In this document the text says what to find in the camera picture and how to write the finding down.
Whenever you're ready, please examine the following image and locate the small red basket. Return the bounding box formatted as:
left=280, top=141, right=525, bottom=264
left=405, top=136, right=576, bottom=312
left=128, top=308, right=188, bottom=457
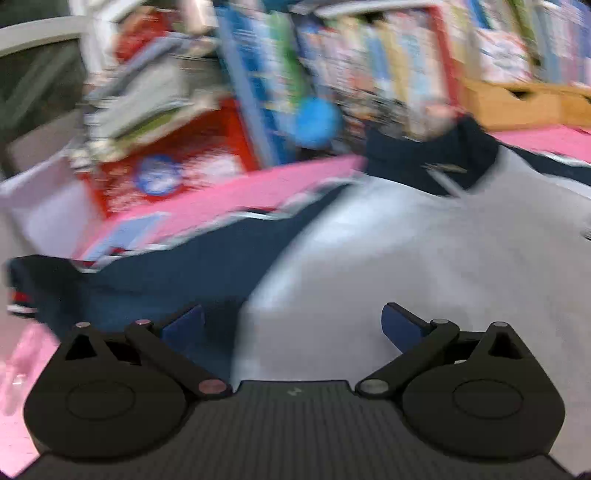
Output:
left=113, top=9, right=171, bottom=61

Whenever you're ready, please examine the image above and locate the large red plastic crate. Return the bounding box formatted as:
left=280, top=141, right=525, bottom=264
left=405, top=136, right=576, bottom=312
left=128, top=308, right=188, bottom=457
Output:
left=76, top=99, right=259, bottom=217

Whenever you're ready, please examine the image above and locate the wooden drawer organizer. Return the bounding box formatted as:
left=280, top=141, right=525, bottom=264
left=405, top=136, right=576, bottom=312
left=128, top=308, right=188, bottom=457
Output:
left=462, top=76, right=591, bottom=132

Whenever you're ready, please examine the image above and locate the white paper sheet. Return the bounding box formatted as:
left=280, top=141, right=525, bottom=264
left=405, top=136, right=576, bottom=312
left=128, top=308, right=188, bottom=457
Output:
left=0, top=152, right=107, bottom=264

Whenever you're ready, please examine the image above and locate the blue plush ball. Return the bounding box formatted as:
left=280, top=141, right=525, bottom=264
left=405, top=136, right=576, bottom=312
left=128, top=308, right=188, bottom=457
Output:
left=295, top=97, right=342, bottom=148

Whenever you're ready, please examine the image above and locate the light blue paper card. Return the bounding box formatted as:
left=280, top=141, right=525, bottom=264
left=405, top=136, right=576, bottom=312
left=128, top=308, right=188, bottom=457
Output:
left=83, top=212, right=167, bottom=261

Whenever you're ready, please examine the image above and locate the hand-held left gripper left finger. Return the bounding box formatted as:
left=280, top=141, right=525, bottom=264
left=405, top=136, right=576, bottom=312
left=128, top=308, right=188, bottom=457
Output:
left=59, top=302, right=234, bottom=401

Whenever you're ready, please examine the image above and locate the navy and white jacket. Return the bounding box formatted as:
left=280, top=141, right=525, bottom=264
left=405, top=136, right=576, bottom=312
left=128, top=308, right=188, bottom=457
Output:
left=7, top=115, right=591, bottom=476

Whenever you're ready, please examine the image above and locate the white printed pencil box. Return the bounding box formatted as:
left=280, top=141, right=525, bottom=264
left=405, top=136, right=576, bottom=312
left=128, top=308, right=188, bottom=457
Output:
left=475, top=28, right=536, bottom=84

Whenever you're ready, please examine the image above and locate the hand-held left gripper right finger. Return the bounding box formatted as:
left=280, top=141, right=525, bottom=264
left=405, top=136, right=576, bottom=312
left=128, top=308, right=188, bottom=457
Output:
left=355, top=302, right=532, bottom=400

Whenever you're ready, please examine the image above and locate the pink pole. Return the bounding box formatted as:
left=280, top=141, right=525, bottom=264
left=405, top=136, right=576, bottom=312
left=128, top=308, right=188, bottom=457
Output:
left=180, top=0, right=218, bottom=33

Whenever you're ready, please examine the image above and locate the row of books on organizer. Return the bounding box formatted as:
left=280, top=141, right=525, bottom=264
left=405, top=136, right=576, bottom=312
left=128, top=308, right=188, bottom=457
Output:
left=443, top=0, right=591, bottom=84

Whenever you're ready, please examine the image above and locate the stack of magazines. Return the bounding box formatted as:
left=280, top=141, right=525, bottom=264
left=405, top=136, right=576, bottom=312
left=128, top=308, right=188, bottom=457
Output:
left=69, top=37, right=222, bottom=162

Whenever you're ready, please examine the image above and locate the pink printed blanket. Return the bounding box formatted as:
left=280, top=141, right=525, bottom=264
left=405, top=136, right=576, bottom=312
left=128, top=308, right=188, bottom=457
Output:
left=0, top=124, right=591, bottom=478

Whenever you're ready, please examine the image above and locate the row of tall picture books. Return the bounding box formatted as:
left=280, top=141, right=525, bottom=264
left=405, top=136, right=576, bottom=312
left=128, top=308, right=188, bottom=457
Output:
left=215, top=0, right=462, bottom=167

